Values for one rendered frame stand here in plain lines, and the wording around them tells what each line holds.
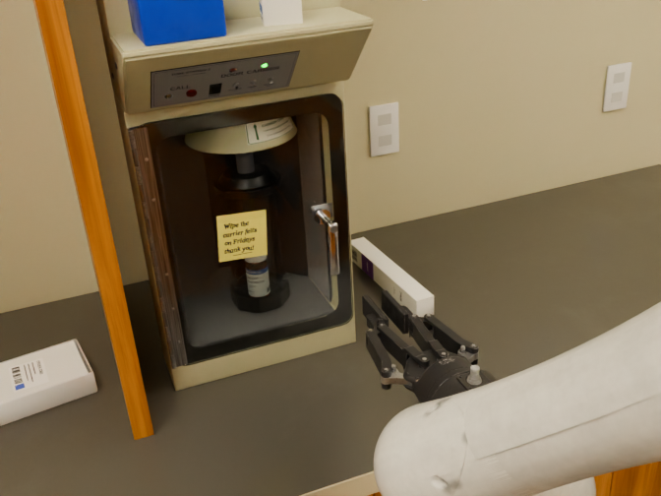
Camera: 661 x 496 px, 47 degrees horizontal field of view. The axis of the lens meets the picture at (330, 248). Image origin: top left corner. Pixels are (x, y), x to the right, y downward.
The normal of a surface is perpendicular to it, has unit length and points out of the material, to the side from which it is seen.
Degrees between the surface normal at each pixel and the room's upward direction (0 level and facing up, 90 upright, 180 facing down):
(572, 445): 91
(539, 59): 90
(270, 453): 0
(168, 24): 90
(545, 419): 69
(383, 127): 90
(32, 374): 0
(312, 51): 135
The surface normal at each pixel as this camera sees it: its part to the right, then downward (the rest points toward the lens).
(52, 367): -0.05, -0.89
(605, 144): 0.36, 0.41
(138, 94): 0.29, 0.92
